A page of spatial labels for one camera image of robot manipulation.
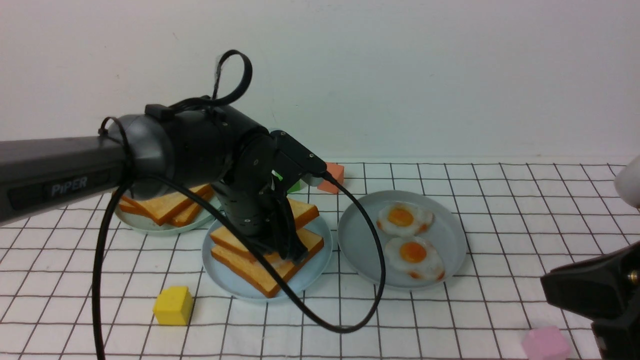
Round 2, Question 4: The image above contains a green foam cube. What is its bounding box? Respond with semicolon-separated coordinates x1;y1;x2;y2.
272;171;302;194

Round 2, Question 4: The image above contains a yellow foam cube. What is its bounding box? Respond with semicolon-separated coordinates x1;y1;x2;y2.
153;285;194;326

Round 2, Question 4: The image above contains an orange foam cube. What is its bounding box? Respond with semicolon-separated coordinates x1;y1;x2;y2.
317;162;345;195

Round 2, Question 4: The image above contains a lower stacked toast slice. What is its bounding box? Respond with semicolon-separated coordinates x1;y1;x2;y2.
119;190;216;228

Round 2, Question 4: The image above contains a stacked toast slice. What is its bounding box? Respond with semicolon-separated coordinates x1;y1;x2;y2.
119;190;216;228
117;184;213;226

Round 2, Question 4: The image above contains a sandwich toast slice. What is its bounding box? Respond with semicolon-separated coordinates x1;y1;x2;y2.
210;227;325;299
210;198;323;264

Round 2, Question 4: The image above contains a white checkered tablecloth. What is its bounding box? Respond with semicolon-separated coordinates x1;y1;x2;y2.
0;162;639;360

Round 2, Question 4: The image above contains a pink foam cube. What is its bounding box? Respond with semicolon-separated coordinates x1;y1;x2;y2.
521;326;571;360

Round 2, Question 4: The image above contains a lower fried egg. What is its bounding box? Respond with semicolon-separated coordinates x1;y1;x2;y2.
383;236;446;281

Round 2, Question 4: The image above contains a rear fried egg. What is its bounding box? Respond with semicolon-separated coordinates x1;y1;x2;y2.
375;202;435;237

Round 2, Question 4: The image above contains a fried egg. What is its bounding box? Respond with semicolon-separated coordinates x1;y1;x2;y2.
383;236;446;281
375;202;435;237

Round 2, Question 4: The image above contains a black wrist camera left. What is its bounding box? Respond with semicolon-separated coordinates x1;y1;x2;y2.
269;129;327;192

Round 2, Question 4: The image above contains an upper stacked toast slice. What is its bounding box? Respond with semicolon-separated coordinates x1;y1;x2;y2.
117;184;213;226

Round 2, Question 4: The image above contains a light blue plate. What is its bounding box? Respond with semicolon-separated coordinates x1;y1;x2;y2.
201;216;334;303

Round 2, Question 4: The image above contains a grey plate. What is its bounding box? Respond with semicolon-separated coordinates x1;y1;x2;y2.
337;190;467;291

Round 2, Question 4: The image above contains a pale green plate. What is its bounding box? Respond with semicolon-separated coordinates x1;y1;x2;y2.
115;193;214;237

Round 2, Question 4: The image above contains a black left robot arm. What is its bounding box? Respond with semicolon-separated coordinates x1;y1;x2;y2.
0;105;307;264

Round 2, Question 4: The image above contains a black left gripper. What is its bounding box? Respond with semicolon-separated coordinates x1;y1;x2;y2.
214;135;310;264

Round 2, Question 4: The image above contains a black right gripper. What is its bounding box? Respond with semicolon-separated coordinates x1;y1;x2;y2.
541;243;640;360

